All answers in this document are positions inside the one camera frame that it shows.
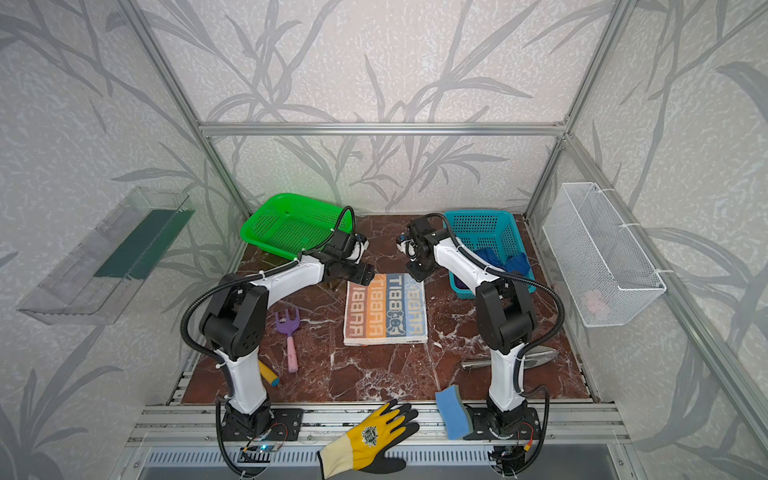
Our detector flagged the rabbit print towel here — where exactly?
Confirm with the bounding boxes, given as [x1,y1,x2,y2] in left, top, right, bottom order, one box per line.
[343,273,428,346]

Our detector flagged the teal plastic basket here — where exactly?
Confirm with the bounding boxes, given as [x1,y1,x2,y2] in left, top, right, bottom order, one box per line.
[445,210,534,280]

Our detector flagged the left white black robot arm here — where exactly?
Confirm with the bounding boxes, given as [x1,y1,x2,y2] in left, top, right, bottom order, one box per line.
[180,206,375,429]

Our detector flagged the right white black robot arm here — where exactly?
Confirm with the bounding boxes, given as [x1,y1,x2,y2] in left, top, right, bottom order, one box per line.
[397,213,565,429]

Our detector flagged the purple towel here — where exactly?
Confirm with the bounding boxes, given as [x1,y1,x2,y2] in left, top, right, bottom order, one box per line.
[452,274,473,291]

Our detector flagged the green plastic basket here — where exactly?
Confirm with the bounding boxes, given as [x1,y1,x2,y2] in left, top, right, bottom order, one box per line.
[240,193,355,260]

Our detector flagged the purple pink toy rake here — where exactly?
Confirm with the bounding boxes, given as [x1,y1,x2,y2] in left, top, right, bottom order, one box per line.
[275,307,301,373]

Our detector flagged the blue towel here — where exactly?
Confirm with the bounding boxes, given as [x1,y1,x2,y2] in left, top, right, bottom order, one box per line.
[474,248,531,276]

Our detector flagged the yellow toy shovel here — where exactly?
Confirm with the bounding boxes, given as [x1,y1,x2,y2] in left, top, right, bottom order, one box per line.
[258,360,280,387]

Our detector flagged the yellow black work glove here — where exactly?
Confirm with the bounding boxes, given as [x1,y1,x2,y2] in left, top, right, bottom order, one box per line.
[317,400,420,479]

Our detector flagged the blue sponge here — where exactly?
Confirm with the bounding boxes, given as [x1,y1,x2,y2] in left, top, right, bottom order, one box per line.
[435,385,473,440]

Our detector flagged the green circuit board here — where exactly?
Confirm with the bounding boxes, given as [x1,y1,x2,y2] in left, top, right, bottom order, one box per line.
[237,444,281,465]

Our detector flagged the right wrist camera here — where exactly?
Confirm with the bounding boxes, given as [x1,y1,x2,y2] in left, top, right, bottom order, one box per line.
[396,234,417,260]

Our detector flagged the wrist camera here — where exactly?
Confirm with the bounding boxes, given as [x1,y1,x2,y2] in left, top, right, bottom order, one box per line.
[347,234,369,263]
[396,234,417,260]

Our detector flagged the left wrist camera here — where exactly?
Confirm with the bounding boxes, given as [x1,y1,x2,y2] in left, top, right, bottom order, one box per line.
[347,234,369,263]

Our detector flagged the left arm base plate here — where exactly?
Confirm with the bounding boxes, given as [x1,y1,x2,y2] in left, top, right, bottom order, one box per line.
[218,400,304,442]

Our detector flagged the white wire basket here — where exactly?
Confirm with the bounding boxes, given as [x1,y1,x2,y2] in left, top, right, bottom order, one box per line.
[543,182,666,328]

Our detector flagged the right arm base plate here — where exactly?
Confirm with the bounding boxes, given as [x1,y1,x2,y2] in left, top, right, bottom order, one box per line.
[462,399,541,442]

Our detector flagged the clear wall shelf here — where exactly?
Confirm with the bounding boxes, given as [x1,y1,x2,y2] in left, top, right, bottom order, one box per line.
[17,187,195,325]

